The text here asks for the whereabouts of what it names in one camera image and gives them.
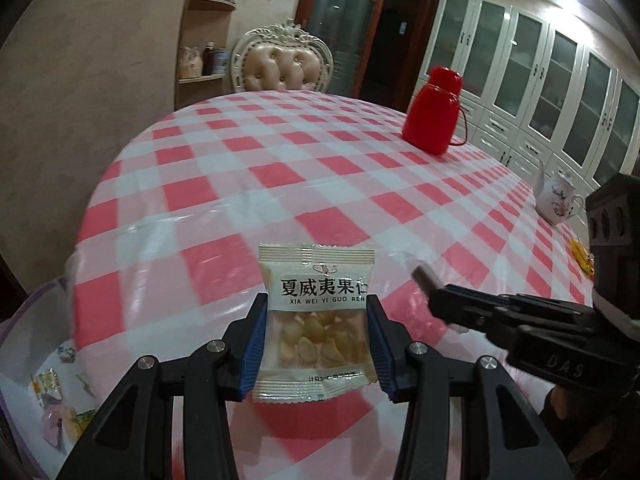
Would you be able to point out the wooden corner shelf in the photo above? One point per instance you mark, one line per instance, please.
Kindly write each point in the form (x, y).
(210, 15)

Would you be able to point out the small blue white candy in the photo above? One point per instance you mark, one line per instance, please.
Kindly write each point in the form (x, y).
(66, 353)

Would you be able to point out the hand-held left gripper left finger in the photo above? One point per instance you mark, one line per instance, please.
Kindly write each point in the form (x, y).
(252, 355)

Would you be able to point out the labelled jar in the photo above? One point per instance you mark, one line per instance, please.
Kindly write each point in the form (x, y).
(222, 62)

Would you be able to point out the pink snack packet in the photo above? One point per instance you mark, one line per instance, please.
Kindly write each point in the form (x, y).
(56, 422)

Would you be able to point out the red thermos jug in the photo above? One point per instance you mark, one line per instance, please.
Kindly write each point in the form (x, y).
(430, 115)

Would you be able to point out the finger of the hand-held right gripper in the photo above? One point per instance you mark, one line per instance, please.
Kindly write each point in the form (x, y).
(424, 275)
(470, 312)

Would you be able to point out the dark wooden door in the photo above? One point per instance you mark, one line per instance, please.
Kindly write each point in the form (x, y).
(360, 25)

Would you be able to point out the pink white checkered tablecloth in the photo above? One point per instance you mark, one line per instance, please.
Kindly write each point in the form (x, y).
(300, 185)

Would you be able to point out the white floral teapot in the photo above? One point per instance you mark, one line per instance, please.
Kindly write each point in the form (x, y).
(555, 200)

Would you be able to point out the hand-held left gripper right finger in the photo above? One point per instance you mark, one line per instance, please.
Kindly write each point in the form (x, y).
(380, 355)

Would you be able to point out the green yellow snack packet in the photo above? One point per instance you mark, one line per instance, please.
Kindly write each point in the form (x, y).
(47, 385)

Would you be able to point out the brown bottle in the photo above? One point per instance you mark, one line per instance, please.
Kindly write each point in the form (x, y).
(208, 60)

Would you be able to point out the pale food bag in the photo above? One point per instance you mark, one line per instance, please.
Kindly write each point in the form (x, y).
(191, 62)

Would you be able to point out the white nut packet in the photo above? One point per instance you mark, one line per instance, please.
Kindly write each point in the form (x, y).
(315, 310)

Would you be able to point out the cream tufted dining chair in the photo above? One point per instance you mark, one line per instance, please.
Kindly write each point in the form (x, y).
(280, 67)

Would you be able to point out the clear plastic container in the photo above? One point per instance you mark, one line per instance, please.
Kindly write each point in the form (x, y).
(20, 360)

